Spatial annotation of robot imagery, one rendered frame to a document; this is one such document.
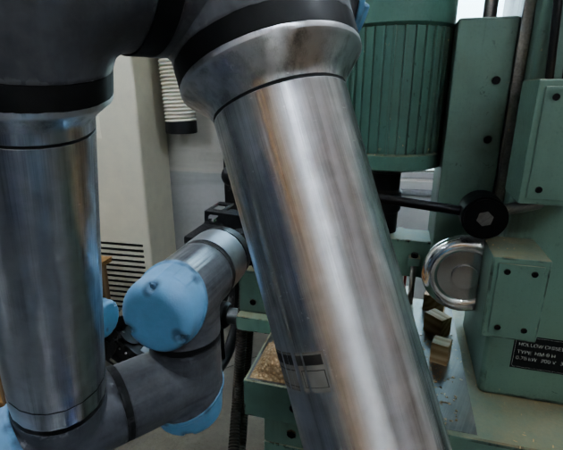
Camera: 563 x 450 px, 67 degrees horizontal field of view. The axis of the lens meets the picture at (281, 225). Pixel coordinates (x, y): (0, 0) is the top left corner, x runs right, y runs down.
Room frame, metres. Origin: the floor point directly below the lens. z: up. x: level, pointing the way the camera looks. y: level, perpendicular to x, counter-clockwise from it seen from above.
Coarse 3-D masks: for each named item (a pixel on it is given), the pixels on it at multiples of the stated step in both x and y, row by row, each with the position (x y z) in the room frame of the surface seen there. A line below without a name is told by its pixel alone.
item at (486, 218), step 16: (224, 176) 0.67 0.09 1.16; (480, 192) 0.59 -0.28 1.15; (416, 208) 0.60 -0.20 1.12; (432, 208) 0.59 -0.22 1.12; (448, 208) 0.58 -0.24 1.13; (464, 208) 0.56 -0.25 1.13; (480, 208) 0.56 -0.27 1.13; (496, 208) 0.55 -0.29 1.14; (512, 208) 0.56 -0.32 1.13; (528, 208) 0.56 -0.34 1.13; (464, 224) 0.56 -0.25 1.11; (480, 224) 0.55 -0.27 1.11; (496, 224) 0.55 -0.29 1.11
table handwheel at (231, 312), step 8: (224, 304) 0.83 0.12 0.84; (224, 312) 0.82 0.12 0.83; (232, 312) 0.82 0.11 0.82; (224, 320) 0.81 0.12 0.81; (232, 320) 0.81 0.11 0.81; (224, 328) 0.82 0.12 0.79; (232, 328) 0.92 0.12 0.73; (232, 336) 0.90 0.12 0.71; (224, 344) 0.89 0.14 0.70; (232, 344) 0.89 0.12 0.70; (224, 352) 0.84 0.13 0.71; (232, 352) 0.88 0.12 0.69; (224, 360) 0.84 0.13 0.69; (224, 368) 0.83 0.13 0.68
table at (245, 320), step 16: (240, 320) 0.73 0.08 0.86; (256, 320) 0.72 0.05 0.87; (272, 336) 0.61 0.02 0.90; (256, 384) 0.49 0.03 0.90; (272, 384) 0.49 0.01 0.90; (256, 400) 0.49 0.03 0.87; (272, 400) 0.49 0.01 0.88; (288, 400) 0.48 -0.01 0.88; (256, 416) 0.50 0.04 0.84; (272, 416) 0.49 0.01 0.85; (288, 416) 0.48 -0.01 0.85
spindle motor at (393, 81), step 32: (384, 0) 0.67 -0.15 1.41; (416, 0) 0.66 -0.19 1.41; (448, 0) 0.68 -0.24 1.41; (384, 32) 0.67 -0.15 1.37; (416, 32) 0.66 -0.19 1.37; (448, 32) 0.69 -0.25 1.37; (384, 64) 0.67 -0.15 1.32; (416, 64) 0.67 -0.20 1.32; (448, 64) 0.70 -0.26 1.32; (352, 96) 0.70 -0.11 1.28; (384, 96) 0.67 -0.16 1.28; (416, 96) 0.67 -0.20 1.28; (384, 128) 0.67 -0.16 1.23; (416, 128) 0.67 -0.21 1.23; (384, 160) 0.67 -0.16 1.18; (416, 160) 0.67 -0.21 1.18
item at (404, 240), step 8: (400, 232) 0.75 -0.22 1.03; (408, 232) 0.75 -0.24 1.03; (416, 232) 0.75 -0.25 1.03; (424, 232) 0.75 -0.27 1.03; (392, 240) 0.71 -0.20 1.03; (400, 240) 0.71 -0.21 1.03; (408, 240) 0.71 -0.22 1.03; (416, 240) 0.70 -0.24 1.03; (424, 240) 0.70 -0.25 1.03; (400, 248) 0.71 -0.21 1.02; (408, 248) 0.70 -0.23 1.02; (416, 248) 0.70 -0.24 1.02; (424, 248) 0.70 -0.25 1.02; (400, 256) 0.71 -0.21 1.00; (424, 256) 0.70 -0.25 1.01; (400, 264) 0.71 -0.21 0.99; (408, 272) 0.70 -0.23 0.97; (416, 272) 0.70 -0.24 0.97
